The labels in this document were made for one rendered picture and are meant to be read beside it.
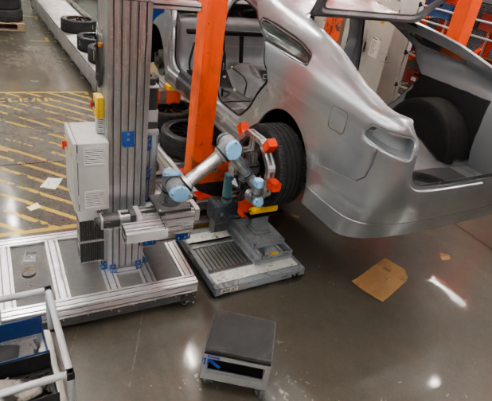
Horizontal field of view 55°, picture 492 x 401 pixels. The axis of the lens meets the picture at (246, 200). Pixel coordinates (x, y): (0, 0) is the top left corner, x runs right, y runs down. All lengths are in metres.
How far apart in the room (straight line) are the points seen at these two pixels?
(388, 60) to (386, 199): 5.30
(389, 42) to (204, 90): 4.86
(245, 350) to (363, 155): 1.36
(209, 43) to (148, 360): 2.23
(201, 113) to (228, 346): 1.81
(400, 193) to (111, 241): 1.93
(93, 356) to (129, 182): 1.12
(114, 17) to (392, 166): 1.79
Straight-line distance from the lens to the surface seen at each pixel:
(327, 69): 3.30
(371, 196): 3.05
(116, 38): 2.82
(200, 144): 3.87
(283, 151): 3.49
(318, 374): 3.33
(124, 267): 3.53
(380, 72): 8.19
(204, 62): 3.64
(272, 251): 3.99
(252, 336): 2.95
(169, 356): 3.24
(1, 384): 2.11
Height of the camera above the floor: 2.43
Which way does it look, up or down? 29 degrees down
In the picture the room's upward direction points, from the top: 9 degrees clockwise
